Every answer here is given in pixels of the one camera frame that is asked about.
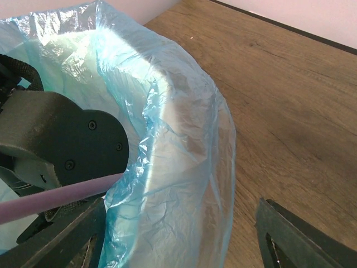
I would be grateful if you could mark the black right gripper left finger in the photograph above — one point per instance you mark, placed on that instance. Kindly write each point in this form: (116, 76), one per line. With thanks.
(73, 241)

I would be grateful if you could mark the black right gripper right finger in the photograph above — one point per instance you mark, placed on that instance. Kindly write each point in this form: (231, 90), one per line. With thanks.
(286, 240)

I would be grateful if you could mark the blue plastic trash bag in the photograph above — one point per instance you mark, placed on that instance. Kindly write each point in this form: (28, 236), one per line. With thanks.
(173, 207)

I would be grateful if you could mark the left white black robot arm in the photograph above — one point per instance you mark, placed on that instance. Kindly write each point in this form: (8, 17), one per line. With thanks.
(47, 140)

